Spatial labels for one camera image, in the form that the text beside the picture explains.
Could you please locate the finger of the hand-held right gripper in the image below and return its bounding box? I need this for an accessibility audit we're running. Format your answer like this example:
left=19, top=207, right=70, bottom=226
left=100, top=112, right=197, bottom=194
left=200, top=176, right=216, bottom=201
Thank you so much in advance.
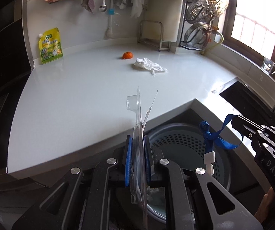
left=233, top=114, right=275, bottom=146
left=231, top=118, right=270, bottom=154

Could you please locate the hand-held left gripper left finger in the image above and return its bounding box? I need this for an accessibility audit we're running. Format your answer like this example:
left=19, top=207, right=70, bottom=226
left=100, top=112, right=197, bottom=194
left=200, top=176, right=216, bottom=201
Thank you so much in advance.
left=11, top=135, right=133, bottom=230

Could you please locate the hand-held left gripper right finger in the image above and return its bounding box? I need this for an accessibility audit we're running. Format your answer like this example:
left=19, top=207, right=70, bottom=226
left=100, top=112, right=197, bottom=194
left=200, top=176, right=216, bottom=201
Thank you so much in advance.
left=143, top=135, right=264, bottom=230

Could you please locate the clear plastic blister pack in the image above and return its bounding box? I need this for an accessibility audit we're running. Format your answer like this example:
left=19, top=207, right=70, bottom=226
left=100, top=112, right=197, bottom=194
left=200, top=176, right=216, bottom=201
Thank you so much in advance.
left=126, top=86, right=150, bottom=223

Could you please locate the blue lanyard with white clip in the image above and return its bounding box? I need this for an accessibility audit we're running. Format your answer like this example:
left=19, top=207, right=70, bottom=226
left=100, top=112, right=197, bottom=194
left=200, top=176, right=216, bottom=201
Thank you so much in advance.
left=199, top=114, right=244, bottom=175

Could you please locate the grey perforated waste bin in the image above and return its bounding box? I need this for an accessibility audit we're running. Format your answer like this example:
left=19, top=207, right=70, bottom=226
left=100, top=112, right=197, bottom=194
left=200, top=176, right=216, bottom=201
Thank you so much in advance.
left=143, top=123, right=234, bottom=221

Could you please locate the person's right forearm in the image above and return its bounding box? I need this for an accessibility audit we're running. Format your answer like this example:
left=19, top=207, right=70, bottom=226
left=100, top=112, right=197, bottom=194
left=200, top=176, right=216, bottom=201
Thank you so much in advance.
left=254, top=186, right=275, bottom=224

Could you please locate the black kitchen sink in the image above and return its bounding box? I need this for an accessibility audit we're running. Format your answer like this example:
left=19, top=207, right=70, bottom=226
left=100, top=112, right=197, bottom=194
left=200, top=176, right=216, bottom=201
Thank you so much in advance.
left=219, top=78, right=275, bottom=125

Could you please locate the clear glass mug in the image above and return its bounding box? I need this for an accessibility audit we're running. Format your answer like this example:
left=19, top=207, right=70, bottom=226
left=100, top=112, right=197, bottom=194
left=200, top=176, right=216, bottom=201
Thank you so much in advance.
left=262, top=57, right=275, bottom=74

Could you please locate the crumpled white tissue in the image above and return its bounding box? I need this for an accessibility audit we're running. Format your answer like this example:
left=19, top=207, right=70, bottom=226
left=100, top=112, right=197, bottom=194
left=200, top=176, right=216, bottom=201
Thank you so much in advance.
left=134, top=57, right=168, bottom=76

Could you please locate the metal board stand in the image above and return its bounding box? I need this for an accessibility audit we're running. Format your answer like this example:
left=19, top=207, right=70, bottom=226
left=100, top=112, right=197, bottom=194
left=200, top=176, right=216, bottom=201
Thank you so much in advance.
left=138, top=20, right=171, bottom=51

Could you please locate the perforated metal steamer basket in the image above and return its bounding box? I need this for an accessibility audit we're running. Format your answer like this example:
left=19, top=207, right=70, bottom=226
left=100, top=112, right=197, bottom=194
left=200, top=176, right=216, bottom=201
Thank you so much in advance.
left=187, top=0, right=229, bottom=21

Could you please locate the white brush with blue collar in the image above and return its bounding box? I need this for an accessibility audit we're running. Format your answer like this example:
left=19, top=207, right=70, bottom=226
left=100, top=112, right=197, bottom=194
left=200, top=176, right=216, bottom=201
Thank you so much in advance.
left=105, top=0, right=116, bottom=38

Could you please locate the green and yellow pouch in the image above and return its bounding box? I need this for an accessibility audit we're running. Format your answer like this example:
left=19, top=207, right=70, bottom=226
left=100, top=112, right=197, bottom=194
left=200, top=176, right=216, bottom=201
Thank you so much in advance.
left=38, top=27, right=64, bottom=65

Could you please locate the white cutting board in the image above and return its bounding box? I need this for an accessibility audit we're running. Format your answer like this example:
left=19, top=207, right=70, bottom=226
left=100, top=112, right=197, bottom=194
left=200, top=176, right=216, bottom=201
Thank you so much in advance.
left=145, top=0, right=184, bottom=42

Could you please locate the white hanging cloth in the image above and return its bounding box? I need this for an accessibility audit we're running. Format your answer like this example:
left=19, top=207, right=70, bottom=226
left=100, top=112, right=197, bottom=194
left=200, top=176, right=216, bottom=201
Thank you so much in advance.
left=130, top=0, right=145, bottom=19

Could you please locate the black stove appliance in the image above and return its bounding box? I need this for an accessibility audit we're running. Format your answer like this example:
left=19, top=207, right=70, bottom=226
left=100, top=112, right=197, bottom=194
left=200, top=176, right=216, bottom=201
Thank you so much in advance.
left=0, top=0, right=36, bottom=144

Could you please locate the yellow gas hose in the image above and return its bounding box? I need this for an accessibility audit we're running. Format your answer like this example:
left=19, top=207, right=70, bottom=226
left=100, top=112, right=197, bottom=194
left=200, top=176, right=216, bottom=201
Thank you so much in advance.
left=201, top=32, right=224, bottom=54

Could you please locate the brown window frame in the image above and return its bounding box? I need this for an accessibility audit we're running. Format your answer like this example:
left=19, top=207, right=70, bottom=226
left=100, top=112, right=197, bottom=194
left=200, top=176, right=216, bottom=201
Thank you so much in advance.
left=221, top=0, right=275, bottom=75

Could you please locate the black wire dish rack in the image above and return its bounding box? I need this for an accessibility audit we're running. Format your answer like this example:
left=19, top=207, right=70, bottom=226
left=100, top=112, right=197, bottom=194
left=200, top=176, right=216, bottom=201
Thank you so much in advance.
left=178, top=0, right=222, bottom=51

